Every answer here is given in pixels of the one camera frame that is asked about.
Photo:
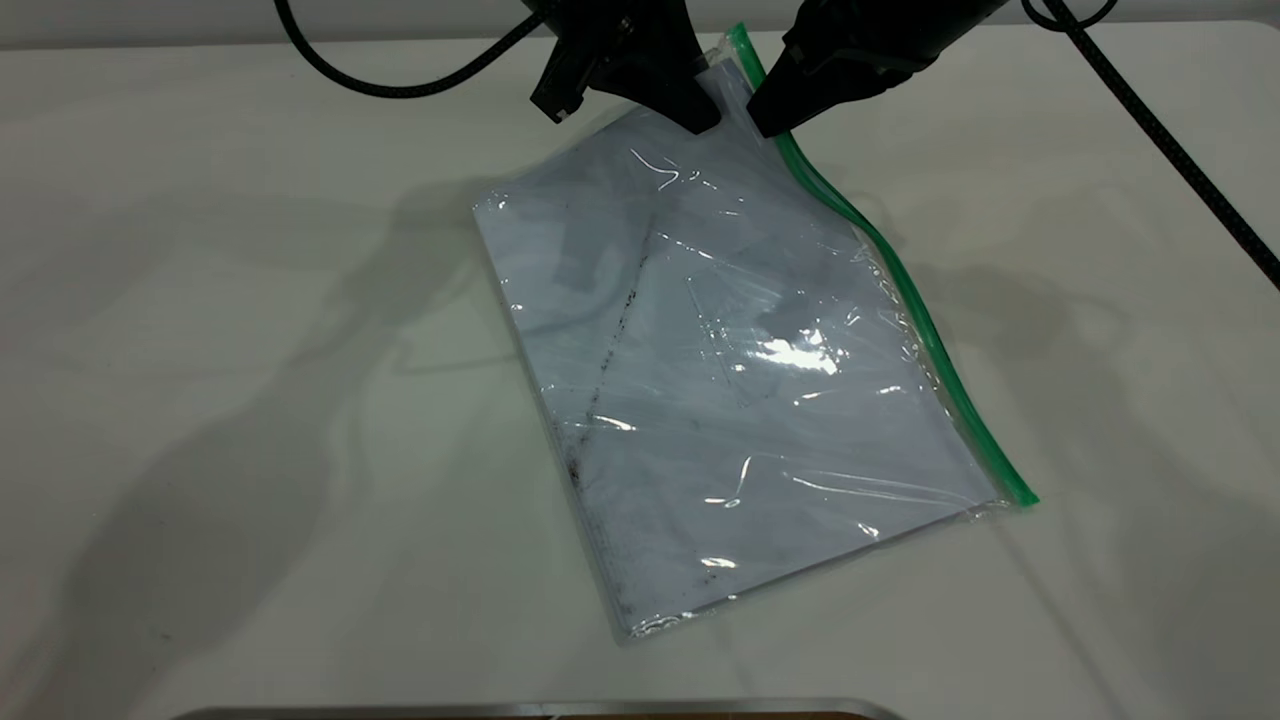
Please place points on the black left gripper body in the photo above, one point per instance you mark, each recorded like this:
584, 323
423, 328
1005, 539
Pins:
610, 40

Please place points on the clear plastic zip bag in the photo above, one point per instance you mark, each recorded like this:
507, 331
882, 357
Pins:
820, 420

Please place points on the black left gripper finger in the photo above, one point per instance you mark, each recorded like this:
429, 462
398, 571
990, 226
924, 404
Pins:
680, 90

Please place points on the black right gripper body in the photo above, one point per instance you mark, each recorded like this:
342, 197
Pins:
880, 30

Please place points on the metal rail edge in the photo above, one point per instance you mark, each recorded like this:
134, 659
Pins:
540, 709

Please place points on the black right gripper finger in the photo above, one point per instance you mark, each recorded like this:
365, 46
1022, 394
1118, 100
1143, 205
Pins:
810, 95

